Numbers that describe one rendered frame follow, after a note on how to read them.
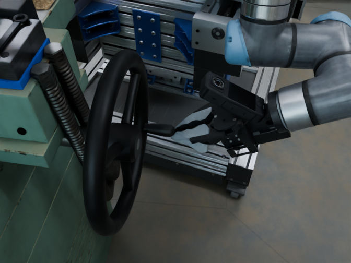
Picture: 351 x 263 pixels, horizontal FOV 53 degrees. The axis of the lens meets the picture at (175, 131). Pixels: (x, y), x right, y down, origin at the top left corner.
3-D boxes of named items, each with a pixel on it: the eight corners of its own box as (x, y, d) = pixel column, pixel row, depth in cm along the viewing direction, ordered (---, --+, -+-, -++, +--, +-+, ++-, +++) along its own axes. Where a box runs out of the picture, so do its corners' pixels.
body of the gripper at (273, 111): (228, 159, 65) (293, 145, 59) (206, 132, 60) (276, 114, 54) (230, 128, 70) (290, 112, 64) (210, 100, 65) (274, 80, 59)
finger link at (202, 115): (184, 147, 71) (225, 138, 66) (168, 130, 67) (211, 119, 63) (186, 135, 73) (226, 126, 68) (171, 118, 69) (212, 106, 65)
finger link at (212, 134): (191, 150, 63) (237, 138, 59) (187, 145, 62) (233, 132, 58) (194, 130, 66) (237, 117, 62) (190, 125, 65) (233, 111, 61)
